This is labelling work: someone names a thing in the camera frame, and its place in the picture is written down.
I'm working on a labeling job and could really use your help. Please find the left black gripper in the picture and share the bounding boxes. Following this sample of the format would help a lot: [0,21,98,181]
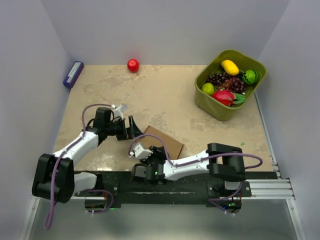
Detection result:
[105,116,144,142]

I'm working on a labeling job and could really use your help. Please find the brown cardboard box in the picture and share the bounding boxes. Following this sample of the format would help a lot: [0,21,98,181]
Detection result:
[139,125,185,160]

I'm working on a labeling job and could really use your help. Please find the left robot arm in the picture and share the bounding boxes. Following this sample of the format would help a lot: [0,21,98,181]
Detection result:
[31,104,142,204]

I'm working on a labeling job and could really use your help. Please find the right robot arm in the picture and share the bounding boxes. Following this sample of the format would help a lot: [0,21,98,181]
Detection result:
[129,143,247,197]

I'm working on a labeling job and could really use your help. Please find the purple rectangular box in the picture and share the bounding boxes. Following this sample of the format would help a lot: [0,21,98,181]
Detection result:
[62,61,85,89]

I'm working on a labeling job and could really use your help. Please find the red apple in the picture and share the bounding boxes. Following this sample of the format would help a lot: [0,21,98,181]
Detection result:
[127,58,140,73]

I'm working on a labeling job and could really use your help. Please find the green lime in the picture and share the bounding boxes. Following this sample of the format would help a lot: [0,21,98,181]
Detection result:
[201,82,215,96]

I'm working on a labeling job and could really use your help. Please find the red dragon fruit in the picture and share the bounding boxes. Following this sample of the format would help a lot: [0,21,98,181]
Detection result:
[211,88,246,107]

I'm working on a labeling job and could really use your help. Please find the dark purple grapes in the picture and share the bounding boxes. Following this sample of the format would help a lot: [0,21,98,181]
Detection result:
[205,72,247,94]

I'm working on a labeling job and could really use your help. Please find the yellow mango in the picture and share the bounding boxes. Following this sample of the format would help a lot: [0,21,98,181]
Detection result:
[220,59,240,76]

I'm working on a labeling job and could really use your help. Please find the small green watermelon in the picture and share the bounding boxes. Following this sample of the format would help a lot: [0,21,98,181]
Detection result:
[242,69,259,86]

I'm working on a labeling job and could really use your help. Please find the olive green plastic bin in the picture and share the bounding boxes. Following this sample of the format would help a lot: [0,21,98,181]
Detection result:
[194,49,267,122]

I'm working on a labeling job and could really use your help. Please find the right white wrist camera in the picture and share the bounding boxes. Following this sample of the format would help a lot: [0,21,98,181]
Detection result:
[128,142,153,160]

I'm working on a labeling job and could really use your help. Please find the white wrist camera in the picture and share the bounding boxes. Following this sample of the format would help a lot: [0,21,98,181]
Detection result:
[111,104,127,120]
[128,142,153,160]

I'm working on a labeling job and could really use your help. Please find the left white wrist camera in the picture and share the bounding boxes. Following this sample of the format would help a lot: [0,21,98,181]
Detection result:
[111,104,127,120]

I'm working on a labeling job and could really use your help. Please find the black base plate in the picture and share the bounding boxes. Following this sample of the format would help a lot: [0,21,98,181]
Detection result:
[76,171,277,213]

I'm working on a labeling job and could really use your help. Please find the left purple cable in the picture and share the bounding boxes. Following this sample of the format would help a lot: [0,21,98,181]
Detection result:
[44,103,116,231]

